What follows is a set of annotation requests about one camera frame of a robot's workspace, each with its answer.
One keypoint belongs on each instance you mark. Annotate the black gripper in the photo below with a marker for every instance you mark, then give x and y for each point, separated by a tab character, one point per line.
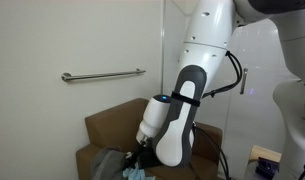
143	157

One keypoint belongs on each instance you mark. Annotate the blue towel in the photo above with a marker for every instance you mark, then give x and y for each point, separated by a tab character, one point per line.
135	173

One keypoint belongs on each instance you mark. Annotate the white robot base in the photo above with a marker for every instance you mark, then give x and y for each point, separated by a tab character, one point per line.
290	98

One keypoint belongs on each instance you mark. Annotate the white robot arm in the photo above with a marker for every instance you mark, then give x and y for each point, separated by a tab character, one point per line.
167	125

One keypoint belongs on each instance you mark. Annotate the grey towel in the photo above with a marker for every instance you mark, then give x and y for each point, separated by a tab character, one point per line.
107	165

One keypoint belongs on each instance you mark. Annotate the metal towel bar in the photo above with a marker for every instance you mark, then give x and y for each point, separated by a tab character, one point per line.
67	77

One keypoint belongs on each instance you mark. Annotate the brown armchair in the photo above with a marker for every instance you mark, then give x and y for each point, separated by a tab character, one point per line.
117	127

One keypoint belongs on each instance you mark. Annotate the metal shower door handle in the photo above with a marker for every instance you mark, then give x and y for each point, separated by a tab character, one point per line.
245	72

